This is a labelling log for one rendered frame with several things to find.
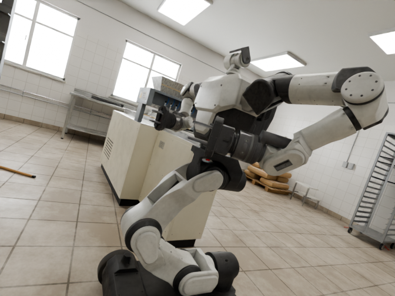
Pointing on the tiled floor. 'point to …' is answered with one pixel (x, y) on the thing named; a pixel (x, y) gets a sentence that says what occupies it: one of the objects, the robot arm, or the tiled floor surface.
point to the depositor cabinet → (127, 156)
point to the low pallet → (268, 187)
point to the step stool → (305, 193)
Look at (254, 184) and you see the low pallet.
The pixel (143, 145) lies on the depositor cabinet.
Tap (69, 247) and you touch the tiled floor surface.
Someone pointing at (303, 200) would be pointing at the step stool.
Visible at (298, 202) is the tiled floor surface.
